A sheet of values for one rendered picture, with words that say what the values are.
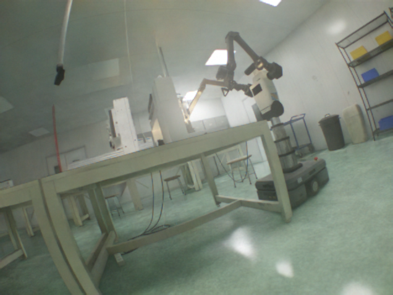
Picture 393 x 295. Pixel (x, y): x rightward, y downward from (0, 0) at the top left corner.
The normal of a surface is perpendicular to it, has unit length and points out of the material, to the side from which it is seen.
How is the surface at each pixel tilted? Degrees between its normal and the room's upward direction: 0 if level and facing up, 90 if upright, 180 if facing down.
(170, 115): 90
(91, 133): 90
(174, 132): 90
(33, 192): 90
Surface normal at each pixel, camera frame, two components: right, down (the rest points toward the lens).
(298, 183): 0.30, -0.18
